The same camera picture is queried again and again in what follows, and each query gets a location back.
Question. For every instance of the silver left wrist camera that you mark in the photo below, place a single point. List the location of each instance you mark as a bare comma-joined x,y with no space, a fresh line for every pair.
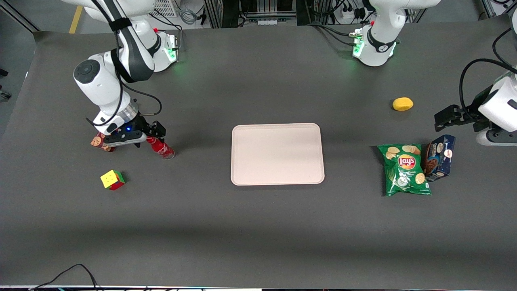
497,138

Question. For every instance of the aluminium frame post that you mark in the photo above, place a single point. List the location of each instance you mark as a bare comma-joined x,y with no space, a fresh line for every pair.
488,9

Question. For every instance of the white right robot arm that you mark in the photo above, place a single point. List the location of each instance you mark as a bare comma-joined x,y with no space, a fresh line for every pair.
101,85

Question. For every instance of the yellow lemon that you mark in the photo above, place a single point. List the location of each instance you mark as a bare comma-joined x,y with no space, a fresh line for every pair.
402,104

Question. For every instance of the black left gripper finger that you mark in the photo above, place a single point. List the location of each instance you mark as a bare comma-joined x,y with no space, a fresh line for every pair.
446,121
454,110

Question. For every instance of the beige plastic tray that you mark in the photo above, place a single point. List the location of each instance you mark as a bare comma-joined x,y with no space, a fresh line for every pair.
278,155

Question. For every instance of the colourful puzzle cube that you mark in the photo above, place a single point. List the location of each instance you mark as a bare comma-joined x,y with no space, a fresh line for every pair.
111,180

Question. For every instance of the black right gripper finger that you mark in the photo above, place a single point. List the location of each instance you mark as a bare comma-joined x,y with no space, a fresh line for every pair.
144,134
160,129

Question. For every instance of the red coke bottle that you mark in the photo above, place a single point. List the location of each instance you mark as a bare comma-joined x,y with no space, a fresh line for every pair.
163,150

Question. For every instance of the dark grey table mat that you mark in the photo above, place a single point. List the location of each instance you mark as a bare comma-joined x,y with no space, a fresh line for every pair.
258,230

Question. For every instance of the yellow floor tape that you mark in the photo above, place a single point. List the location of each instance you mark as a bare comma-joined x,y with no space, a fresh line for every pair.
76,18

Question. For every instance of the red cookie box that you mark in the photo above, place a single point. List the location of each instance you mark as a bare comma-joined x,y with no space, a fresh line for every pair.
97,141

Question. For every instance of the black equipment rack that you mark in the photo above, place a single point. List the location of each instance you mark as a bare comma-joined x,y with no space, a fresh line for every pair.
230,12

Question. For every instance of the green Lays chips bag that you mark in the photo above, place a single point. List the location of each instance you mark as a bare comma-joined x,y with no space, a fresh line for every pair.
406,173

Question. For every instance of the dark blue cookie box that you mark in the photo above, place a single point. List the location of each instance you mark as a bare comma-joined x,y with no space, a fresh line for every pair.
440,157

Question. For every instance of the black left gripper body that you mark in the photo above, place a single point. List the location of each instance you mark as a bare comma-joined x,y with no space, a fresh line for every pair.
471,112

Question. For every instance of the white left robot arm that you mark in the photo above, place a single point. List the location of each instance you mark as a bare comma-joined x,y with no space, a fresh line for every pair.
383,28

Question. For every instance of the white vented box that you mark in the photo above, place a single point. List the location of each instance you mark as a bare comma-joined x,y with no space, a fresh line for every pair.
165,7

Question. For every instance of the dark metal floor bar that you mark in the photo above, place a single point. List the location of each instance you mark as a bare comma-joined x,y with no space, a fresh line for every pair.
20,17

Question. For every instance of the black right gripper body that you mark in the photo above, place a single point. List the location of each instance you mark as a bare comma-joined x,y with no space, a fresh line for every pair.
142,124

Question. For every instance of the white power strip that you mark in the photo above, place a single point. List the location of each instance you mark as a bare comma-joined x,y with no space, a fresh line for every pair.
349,15

